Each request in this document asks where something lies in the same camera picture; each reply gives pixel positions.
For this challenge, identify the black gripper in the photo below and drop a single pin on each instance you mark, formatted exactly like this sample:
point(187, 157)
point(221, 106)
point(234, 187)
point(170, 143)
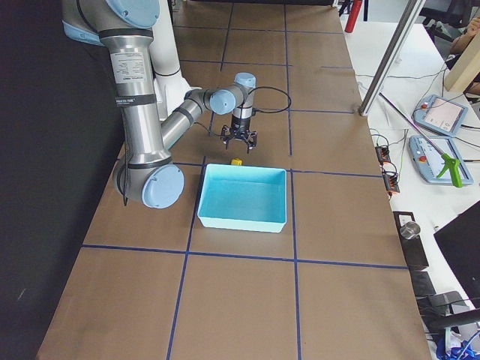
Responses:
point(238, 124)

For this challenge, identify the yellow beetle toy car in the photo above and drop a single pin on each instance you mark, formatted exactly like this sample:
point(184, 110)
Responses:
point(236, 162)

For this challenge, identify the person forearm in background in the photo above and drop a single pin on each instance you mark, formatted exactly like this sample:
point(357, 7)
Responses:
point(461, 43)

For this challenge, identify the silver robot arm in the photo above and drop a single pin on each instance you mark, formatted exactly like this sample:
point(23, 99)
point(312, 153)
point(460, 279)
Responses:
point(147, 173)

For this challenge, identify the light blue plastic bin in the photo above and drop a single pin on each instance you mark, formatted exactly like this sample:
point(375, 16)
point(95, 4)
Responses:
point(248, 198)

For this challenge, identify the orange black connector block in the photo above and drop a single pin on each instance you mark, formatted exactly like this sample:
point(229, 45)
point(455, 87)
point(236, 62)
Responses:
point(389, 171)

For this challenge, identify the red fire extinguisher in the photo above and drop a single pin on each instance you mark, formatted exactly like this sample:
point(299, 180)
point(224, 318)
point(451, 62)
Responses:
point(355, 7)

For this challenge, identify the small metal cup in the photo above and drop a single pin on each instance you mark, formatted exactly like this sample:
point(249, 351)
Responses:
point(409, 230)

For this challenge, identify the lower teach pendant tablet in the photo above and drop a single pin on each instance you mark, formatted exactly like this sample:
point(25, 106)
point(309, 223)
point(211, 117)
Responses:
point(429, 163)

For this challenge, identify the teach pendant tablet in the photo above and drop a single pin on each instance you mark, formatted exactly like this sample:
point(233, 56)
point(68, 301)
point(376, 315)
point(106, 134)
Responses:
point(429, 163)
point(440, 115)

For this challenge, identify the upper teach pendant tablet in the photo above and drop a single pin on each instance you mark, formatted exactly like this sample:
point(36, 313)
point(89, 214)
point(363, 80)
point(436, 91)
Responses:
point(440, 115)

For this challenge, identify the black box under cup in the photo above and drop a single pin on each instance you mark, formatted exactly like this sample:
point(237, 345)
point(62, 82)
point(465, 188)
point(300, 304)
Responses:
point(413, 250)

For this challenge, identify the wooden board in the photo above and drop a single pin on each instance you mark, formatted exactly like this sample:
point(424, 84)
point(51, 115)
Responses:
point(466, 68)

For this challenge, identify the black monitor edge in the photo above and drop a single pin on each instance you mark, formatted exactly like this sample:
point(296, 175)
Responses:
point(458, 242)

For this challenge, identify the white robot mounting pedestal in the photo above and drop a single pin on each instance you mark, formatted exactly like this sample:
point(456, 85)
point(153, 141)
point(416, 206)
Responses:
point(170, 86)

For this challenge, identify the green handled grabber tool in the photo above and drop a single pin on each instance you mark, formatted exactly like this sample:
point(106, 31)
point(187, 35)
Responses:
point(450, 163)

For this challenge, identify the aluminium frame post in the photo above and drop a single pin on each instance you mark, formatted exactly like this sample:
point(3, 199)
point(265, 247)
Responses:
point(407, 20)

